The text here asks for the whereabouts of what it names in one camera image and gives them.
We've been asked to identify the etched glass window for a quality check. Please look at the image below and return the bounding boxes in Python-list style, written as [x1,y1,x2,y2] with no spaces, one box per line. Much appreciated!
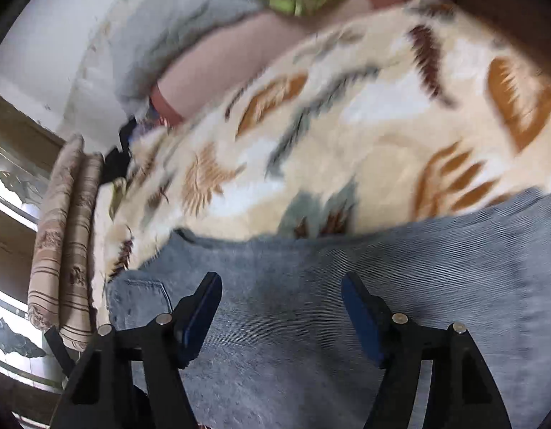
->
[0,85,66,412]

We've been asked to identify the dark cloth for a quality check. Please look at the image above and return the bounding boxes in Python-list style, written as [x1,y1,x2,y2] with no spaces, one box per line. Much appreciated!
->
[103,116,138,184]

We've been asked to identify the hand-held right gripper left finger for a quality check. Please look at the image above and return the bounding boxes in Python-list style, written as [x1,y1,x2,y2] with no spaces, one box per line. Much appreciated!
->
[50,272,223,429]

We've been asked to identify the grey-blue denim pants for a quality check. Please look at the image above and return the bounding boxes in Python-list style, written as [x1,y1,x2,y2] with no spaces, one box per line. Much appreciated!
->
[106,188,551,429]

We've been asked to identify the light grey cloth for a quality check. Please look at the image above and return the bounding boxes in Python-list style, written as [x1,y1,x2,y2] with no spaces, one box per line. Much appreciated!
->
[103,0,267,112]

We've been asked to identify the brown wooden headboard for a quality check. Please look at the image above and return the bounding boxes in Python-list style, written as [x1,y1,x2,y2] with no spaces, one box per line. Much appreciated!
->
[409,0,551,77]

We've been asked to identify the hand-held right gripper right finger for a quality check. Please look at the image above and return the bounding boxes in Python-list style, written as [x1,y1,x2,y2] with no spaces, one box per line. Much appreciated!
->
[341,272,513,429]

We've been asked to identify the leaf-printed fleece blanket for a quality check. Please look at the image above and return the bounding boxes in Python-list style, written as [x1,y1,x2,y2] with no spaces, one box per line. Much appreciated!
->
[94,0,551,278]

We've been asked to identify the beige striped cushion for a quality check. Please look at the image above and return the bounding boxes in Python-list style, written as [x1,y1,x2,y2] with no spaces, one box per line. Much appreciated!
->
[28,134,104,351]

